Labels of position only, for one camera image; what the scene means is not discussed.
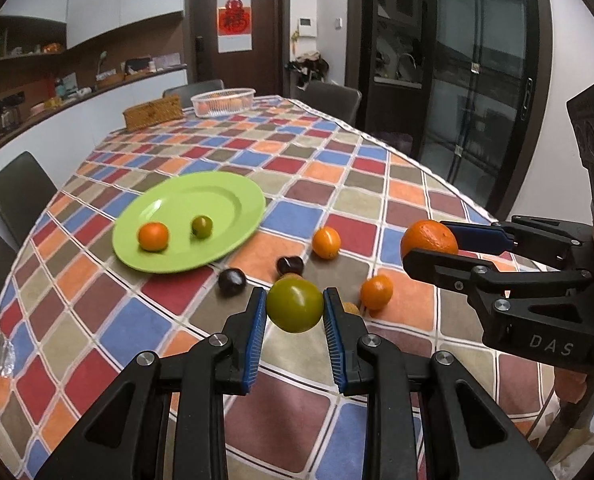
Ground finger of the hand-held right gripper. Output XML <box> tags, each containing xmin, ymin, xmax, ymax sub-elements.
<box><xmin>439</xmin><ymin>214</ymin><xmax>594</xmax><ymax>267</ymax></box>
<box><xmin>402</xmin><ymin>247</ymin><xmax>594</xmax><ymax>322</ymax></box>

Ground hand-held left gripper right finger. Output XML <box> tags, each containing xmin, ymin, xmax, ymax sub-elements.
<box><xmin>322</xmin><ymin>287</ymin><xmax>555</xmax><ymax>480</ymax></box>

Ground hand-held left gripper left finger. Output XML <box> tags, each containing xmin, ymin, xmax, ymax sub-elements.
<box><xmin>34</xmin><ymin>287</ymin><xmax>268</xmax><ymax>480</ymax></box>

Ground orange tangerine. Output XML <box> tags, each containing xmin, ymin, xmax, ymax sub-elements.
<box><xmin>400</xmin><ymin>219</ymin><xmax>459</xmax><ymax>263</ymax></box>
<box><xmin>137</xmin><ymin>221</ymin><xmax>170</xmax><ymax>253</ymax></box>
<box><xmin>311</xmin><ymin>226</ymin><xmax>342</xmax><ymax>260</ymax></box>
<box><xmin>360</xmin><ymin>274</ymin><xmax>394</xmax><ymax>310</ymax></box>

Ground dark plum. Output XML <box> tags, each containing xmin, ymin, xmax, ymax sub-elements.
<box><xmin>218</xmin><ymin>269</ymin><xmax>247</xmax><ymax>298</ymax></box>
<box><xmin>276</xmin><ymin>256</ymin><xmax>305</xmax><ymax>277</ymax></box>

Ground green plate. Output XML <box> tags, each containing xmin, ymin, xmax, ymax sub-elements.
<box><xmin>112</xmin><ymin>171</ymin><xmax>267</xmax><ymax>274</ymax></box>

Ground dark floor bin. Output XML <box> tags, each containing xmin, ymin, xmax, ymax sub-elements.
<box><xmin>372</xmin><ymin>131</ymin><xmax>413</xmax><ymax>154</ymax></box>

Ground checkered tablecloth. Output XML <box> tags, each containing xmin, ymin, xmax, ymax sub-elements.
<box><xmin>0</xmin><ymin>95</ymin><xmax>562</xmax><ymax>480</ymax></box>

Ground glass sliding door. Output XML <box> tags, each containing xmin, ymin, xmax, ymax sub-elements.
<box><xmin>417</xmin><ymin>0</ymin><xmax>550</xmax><ymax>216</ymax></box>

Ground kitchen faucet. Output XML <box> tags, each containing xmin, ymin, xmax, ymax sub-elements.
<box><xmin>397</xmin><ymin>52</ymin><xmax>423</xmax><ymax>79</ymax></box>

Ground white plastic basket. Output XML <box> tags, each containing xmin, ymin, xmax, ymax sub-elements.
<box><xmin>190</xmin><ymin>87</ymin><xmax>256</xmax><ymax>120</ymax></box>

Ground heap of oranges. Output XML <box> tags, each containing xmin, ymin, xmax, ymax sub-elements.
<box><xmin>197</xmin><ymin>94</ymin><xmax>244</xmax><ymax>114</ymax></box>

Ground stool with clothes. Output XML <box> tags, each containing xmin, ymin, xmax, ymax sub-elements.
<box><xmin>287</xmin><ymin>52</ymin><xmax>330</xmax><ymax>88</ymax></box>

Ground wicker box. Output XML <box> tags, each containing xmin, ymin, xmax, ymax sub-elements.
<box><xmin>123</xmin><ymin>94</ymin><xmax>184</xmax><ymax>131</ymax></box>

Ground brown door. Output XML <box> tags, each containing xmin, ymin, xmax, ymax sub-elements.
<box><xmin>184</xmin><ymin>0</ymin><xmax>290</xmax><ymax>98</ymax></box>

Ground red and white door poster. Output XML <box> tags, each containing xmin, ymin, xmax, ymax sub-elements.
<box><xmin>217</xmin><ymin>0</ymin><xmax>254</xmax><ymax>53</ymax></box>

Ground glass french press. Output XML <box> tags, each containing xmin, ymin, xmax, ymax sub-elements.
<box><xmin>0</xmin><ymin>105</ymin><xmax>21</xmax><ymax>134</ymax></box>

